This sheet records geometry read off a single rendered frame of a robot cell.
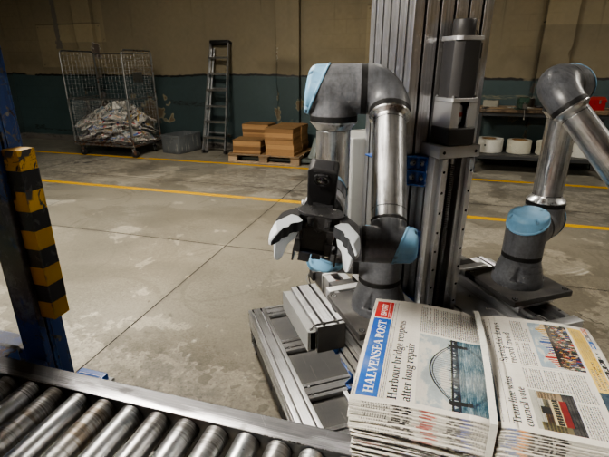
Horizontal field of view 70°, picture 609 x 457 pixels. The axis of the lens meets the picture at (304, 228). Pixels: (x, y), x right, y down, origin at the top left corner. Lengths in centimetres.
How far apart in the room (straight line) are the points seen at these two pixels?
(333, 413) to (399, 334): 107
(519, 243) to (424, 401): 87
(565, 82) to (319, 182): 88
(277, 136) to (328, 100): 580
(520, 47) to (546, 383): 695
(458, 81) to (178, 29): 769
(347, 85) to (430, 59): 34
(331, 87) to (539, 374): 70
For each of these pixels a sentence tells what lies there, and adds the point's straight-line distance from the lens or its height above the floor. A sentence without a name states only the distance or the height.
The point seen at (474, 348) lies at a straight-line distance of 78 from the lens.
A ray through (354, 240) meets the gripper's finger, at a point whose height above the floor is 123.
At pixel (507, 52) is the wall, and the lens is 750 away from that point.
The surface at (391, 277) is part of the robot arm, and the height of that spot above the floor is 94.
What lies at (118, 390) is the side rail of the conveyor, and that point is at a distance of 108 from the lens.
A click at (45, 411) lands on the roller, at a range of 112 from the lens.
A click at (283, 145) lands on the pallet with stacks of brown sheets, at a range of 682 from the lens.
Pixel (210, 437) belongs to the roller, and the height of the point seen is 80.
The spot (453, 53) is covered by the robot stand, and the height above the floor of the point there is 149.
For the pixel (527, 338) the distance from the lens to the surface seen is 84.
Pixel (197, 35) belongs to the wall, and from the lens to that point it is 851.
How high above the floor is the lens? 146
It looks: 21 degrees down
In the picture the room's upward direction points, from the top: straight up
